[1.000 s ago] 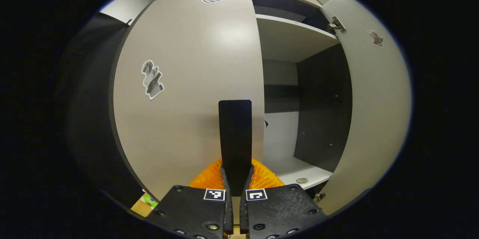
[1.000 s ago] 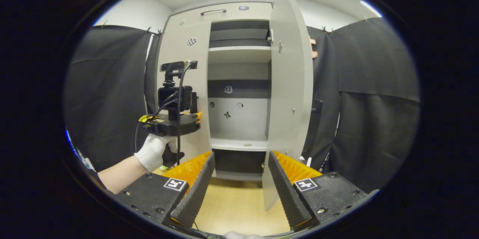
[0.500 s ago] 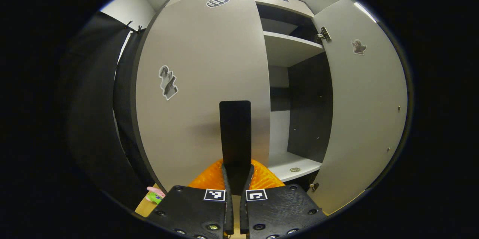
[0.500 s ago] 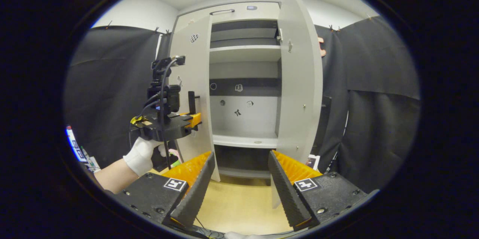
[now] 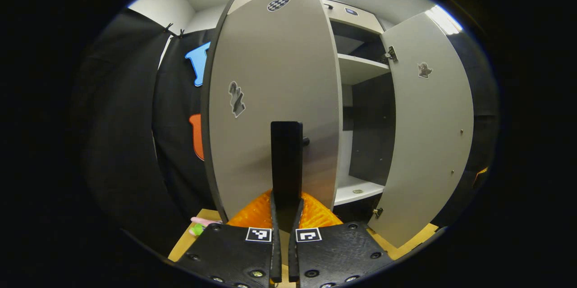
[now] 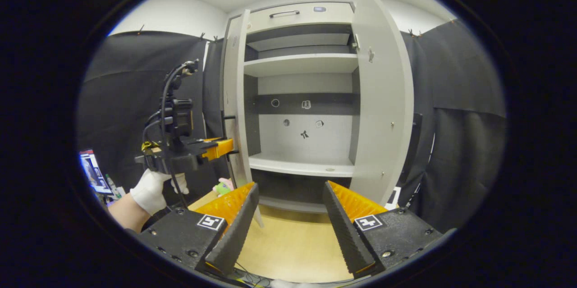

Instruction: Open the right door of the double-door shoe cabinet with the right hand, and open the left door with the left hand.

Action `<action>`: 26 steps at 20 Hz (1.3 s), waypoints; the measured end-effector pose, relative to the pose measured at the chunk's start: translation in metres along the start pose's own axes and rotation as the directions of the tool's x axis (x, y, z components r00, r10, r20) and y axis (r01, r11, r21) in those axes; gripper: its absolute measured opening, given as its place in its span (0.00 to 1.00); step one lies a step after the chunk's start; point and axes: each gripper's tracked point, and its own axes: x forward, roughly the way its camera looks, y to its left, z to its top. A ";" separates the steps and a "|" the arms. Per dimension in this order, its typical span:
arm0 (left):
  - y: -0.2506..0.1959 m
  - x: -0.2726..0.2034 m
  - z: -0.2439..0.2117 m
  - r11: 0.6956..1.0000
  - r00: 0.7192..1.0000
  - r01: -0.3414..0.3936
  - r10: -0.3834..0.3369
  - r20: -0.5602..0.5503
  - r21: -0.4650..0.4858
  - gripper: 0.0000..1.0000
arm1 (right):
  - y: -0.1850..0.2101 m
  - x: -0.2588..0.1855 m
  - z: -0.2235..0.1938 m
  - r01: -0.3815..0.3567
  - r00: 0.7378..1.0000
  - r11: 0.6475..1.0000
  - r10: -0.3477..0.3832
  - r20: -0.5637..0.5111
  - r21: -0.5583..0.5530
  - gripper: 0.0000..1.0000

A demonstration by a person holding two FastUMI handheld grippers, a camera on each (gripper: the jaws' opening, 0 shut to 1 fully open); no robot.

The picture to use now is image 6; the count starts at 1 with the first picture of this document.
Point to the green pink plush toy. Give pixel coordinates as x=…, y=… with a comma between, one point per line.
x=223, y=187

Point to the white portrait book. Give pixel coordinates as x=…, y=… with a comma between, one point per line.
x=394, y=198

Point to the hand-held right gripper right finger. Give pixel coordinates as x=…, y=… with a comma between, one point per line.
x=349, y=234

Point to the computer screen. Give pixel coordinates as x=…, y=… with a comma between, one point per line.
x=92, y=171

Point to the metal door hinge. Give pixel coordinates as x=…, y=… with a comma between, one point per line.
x=356, y=41

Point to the small bottle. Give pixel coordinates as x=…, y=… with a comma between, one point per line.
x=111, y=185

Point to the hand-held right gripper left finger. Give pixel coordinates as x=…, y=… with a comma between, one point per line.
x=232, y=229

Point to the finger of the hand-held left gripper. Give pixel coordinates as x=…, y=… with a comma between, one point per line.
x=221, y=148

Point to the black backdrop cloth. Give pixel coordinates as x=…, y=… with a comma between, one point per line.
x=464, y=144
x=121, y=98

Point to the light grey shoe cabinet door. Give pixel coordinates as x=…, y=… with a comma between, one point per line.
x=383, y=98
x=241, y=98

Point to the grey double-door shoe cabinet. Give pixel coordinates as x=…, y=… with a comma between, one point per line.
x=306, y=144

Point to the grey cabinet drawer front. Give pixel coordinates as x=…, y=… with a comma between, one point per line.
x=315, y=20

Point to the white cabinet shelf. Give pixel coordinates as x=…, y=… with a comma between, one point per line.
x=302, y=165
x=297, y=42
x=297, y=65

